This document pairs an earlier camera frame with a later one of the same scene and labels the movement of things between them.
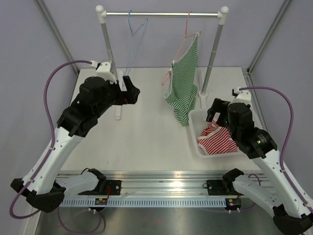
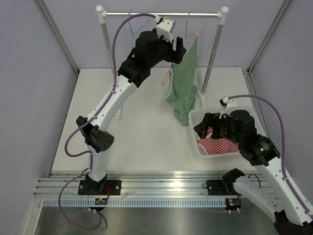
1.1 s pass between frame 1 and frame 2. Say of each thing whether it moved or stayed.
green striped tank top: stayed
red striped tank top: stayed
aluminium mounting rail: stayed
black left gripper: moved
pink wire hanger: stayed
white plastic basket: stayed
